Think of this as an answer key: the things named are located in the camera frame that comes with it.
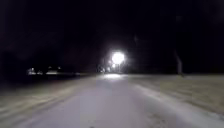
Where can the bright street lamp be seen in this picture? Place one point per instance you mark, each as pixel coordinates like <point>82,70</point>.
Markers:
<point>118,58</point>

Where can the grey asphalt road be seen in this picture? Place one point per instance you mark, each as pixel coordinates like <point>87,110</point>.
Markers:
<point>110,106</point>

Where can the row of distant lit buildings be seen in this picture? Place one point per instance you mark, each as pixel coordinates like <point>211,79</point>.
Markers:
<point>50,71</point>

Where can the pole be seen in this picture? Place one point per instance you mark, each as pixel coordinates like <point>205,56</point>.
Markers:
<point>179,63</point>

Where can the dry grass verge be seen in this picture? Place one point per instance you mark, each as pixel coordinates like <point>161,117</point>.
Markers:
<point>193,90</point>

